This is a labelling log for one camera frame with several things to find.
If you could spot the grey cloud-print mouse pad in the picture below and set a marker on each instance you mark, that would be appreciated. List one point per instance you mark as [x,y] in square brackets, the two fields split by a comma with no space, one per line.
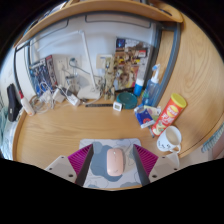
[100,166]

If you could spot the blue robot model kit box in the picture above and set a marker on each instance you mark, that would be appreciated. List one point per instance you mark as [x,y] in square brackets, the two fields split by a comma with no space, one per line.
[43,75]

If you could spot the teal round disc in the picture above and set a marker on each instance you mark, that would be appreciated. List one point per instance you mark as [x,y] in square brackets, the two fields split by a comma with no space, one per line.
[126,100]

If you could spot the colourful model kit box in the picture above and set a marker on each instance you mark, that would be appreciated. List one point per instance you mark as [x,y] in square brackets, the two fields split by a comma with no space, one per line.
[131,63]

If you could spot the black ruler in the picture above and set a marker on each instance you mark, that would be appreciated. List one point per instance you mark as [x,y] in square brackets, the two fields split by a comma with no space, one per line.
[98,105]

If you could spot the white mug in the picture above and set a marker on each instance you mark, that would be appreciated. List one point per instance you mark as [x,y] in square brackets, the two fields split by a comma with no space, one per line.
[169,138]

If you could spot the pink computer mouse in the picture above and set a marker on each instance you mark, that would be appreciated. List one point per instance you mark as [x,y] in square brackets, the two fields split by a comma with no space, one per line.
[115,162]

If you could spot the tall white adapter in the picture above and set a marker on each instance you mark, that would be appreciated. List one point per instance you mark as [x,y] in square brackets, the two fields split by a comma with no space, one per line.
[58,95]

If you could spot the white charger block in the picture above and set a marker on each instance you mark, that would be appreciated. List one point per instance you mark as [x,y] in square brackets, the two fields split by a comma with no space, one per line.
[46,96]

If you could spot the pale green packet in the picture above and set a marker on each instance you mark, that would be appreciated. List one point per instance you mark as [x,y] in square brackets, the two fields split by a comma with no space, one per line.
[154,110]

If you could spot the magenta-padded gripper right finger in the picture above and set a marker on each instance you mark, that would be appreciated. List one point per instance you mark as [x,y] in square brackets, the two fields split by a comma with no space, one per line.
[151,163]

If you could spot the red chips can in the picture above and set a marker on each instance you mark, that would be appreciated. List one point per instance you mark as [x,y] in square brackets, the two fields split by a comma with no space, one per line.
[168,113]

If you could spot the blue plaid bedding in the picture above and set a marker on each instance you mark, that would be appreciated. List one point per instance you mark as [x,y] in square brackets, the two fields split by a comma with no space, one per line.
[5,140]

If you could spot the small white cube clock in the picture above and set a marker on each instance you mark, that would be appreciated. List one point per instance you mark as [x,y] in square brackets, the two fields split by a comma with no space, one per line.
[117,106]

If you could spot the clear plastic cup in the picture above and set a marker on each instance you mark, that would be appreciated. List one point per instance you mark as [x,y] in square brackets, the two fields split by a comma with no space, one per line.
[173,158]

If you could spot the clear blue spray bottle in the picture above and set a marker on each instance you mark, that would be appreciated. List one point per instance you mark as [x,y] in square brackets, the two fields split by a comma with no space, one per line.
[151,88]

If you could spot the grey metal desk frame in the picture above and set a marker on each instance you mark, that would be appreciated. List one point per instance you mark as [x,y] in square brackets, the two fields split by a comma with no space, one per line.
[166,60]

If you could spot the white power strip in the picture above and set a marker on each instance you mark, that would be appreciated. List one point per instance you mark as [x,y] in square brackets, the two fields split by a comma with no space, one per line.
[71,99]

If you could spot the black bag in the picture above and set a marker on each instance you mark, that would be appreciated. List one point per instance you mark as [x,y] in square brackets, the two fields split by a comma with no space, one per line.
[12,101]

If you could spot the blue packet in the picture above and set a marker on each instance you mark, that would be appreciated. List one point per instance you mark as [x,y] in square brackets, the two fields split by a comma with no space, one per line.
[144,117]

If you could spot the teal striped towel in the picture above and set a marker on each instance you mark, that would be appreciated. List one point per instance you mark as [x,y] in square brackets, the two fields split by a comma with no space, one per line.
[213,136]

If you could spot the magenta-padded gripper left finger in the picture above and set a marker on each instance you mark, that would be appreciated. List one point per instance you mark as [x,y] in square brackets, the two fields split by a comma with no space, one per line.
[73,163]

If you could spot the white wall socket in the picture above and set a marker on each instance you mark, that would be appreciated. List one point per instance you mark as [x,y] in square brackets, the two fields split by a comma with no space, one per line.
[62,63]

